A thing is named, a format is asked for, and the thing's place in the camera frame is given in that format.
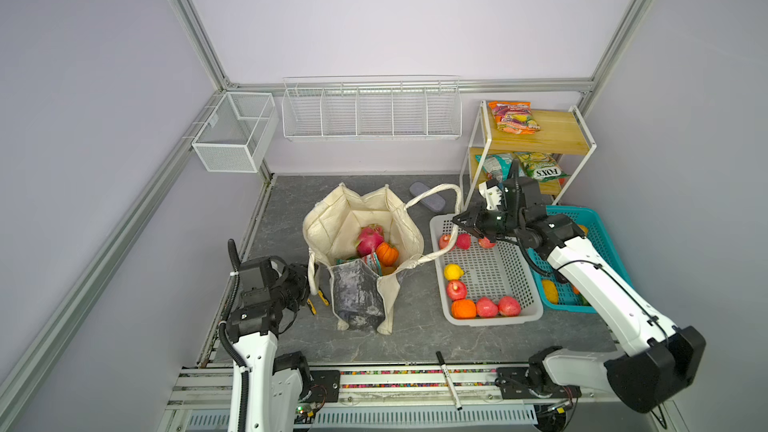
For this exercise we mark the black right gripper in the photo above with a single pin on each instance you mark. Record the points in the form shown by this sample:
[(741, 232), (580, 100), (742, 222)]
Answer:
[(476, 214)]

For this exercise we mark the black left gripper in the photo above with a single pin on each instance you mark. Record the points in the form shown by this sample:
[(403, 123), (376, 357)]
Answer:
[(301, 277)]

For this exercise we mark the cream canvas grocery bag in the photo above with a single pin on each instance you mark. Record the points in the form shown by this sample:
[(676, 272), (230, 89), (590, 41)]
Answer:
[(362, 293)]

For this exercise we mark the pink dragon fruit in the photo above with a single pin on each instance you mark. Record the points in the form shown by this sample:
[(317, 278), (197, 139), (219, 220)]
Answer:
[(369, 239)]

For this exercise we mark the small orange pumpkin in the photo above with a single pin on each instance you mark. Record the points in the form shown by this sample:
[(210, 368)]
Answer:
[(387, 254)]

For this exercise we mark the teal red snack bag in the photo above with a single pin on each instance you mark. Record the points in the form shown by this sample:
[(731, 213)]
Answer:
[(371, 261)]

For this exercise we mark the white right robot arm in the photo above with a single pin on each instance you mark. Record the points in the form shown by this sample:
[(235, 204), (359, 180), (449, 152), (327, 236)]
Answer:
[(657, 359)]

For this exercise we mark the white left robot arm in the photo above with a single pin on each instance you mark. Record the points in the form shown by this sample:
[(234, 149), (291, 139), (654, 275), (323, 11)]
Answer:
[(266, 386)]

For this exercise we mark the green Fox's candy bag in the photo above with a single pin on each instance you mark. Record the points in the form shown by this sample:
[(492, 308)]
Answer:
[(541, 167)]

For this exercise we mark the orange pink snack bag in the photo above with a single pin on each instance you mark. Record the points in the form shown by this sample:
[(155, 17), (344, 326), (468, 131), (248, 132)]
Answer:
[(513, 117)]

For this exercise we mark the yellow black pliers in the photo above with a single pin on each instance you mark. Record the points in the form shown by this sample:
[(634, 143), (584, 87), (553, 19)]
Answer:
[(319, 298)]

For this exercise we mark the white plastic basket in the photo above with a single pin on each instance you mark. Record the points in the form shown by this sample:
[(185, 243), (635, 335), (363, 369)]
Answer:
[(493, 273)]

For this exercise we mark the yellow corn cob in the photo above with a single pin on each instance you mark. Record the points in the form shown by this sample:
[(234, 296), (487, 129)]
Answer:
[(551, 292)]

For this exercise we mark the teal plastic basket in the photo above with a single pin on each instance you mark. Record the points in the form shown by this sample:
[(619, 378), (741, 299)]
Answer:
[(597, 234)]

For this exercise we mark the yellow lemon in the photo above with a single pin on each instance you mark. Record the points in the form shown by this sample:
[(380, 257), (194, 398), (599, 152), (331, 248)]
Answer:
[(453, 272)]

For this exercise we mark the grey fabric glasses case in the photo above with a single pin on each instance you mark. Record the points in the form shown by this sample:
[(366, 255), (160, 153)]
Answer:
[(434, 202)]

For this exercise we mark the white metal wooden shelf rack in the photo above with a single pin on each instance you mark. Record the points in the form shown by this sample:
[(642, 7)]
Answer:
[(562, 134)]

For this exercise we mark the orange fruit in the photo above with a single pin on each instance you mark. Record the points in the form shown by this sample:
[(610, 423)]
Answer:
[(463, 309)]

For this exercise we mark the black white marker pen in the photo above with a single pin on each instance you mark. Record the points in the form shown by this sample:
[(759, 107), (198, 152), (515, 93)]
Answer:
[(448, 379)]

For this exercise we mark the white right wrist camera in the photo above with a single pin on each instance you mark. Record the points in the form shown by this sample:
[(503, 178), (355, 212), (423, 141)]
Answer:
[(491, 193)]

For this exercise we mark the white wire wall basket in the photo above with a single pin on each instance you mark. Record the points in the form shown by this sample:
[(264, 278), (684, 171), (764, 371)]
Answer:
[(388, 107)]

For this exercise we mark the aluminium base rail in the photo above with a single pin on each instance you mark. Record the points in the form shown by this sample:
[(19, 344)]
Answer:
[(416, 398)]

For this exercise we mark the white mesh wall box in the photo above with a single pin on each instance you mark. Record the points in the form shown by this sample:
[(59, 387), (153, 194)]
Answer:
[(237, 132)]

